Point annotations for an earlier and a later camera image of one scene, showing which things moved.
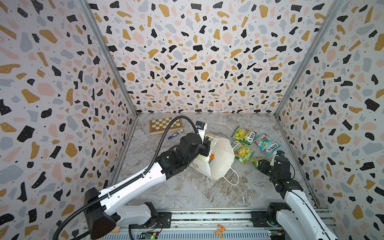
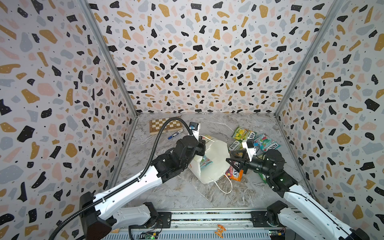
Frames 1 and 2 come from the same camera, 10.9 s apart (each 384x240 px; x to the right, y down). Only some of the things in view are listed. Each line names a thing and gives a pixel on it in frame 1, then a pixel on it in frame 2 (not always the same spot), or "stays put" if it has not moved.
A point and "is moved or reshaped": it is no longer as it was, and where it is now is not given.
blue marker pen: x=179 y=132 stays put
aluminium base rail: x=206 y=224 stays put
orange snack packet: x=211 y=157 → x=233 y=174
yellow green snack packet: x=244 y=135 stays put
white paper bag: x=220 y=159 is moved or reshaped
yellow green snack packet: x=255 y=161 is moved or reshaped
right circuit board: x=277 y=234 stays put
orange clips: x=219 y=231 stays put
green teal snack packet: x=265 y=143 stays put
